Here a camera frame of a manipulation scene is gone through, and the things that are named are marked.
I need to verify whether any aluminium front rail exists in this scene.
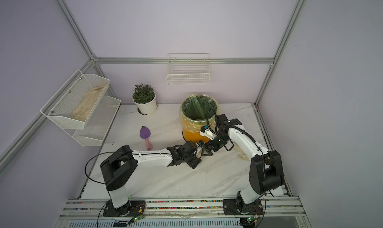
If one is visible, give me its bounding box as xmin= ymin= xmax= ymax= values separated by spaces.
xmin=55 ymin=196 xmax=311 ymax=228

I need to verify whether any purple pink garden trowel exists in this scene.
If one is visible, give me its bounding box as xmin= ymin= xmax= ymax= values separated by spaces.
xmin=140 ymin=126 xmax=153 ymax=151

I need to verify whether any potted green plant white pot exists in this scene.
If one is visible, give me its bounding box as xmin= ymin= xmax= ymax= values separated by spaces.
xmin=133 ymin=84 xmax=157 ymax=115

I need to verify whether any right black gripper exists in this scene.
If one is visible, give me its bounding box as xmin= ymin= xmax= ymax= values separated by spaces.
xmin=202 ymin=133 xmax=231 ymax=156

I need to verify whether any orange trash bin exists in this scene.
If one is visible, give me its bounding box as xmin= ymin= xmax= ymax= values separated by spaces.
xmin=183 ymin=128 xmax=210 ymax=143

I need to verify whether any white wire wall basket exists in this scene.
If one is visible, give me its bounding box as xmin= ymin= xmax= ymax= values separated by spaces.
xmin=166 ymin=53 xmax=210 ymax=85

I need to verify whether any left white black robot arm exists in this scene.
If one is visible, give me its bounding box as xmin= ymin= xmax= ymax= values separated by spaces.
xmin=100 ymin=142 xmax=201 ymax=209

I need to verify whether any white two-tier mesh shelf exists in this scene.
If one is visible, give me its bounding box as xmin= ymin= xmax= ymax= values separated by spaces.
xmin=40 ymin=70 xmax=121 ymax=147

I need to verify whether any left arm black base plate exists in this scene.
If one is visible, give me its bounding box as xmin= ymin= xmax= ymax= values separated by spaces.
xmin=103 ymin=200 xmax=146 ymax=217

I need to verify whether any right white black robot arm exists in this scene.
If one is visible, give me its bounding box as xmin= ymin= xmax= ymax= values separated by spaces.
xmin=200 ymin=114 xmax=285 ymax=204

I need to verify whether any clear green bin liner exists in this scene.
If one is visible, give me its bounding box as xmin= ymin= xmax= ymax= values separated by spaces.
xmin=180 ymin=94 xmax=219 ymax=133

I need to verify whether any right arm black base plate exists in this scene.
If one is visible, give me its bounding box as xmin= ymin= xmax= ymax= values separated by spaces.
xmin=222 ymin=199 xmax=264 ymax=216

